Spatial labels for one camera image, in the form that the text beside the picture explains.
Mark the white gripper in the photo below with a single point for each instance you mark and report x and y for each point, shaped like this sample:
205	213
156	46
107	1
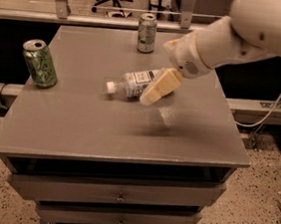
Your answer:
185	56

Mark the clear plastic water bottle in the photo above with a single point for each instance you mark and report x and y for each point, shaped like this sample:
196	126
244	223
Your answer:
132	84

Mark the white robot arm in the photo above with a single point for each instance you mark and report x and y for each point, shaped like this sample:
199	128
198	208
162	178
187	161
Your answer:
251	32

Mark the white green soda can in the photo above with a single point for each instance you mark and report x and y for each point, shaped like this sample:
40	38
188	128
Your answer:
146	32

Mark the grey metal railing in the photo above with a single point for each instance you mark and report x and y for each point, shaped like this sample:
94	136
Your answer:
172	15

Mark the grey drawer cabinet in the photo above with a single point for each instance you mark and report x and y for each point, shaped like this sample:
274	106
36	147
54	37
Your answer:
74	129

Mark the top grey drawer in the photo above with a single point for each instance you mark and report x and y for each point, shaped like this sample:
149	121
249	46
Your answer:
112	191

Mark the middle grey drawer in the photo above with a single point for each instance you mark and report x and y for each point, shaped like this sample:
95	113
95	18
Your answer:
113	215

